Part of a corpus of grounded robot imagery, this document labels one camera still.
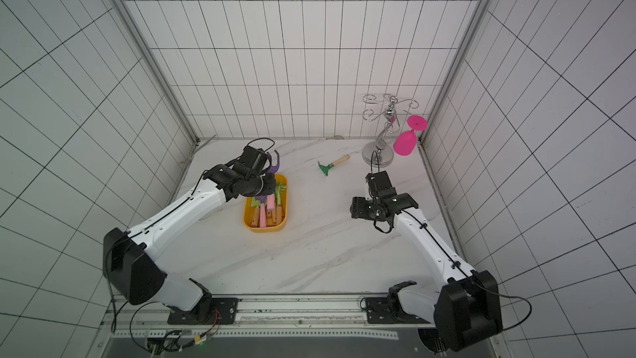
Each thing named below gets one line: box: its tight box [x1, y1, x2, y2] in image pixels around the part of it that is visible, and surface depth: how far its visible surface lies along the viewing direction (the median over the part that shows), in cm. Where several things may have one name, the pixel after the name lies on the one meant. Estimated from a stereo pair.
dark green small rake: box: [317, 154, 351, 177], surface depth 112 cm
